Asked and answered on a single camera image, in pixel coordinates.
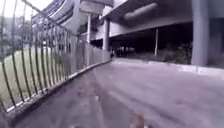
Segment metal railing fence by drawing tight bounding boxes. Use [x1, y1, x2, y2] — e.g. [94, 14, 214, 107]
[0, 0, 113, 116]

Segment reddish grey asphalt path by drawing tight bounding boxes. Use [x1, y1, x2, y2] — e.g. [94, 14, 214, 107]
[13, 59, 224, 128]

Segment pale concrete building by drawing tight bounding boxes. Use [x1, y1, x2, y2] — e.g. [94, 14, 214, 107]
[31, 0, 224, 68]

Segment bushes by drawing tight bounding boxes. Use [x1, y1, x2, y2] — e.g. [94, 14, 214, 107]
[133, 44, 194, 65]

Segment pale concrete kerb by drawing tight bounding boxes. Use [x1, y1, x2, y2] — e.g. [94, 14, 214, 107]
[111, 58, 224, 79]

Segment green grass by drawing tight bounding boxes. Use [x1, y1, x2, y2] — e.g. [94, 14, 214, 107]
[0, 46, 74, 109]

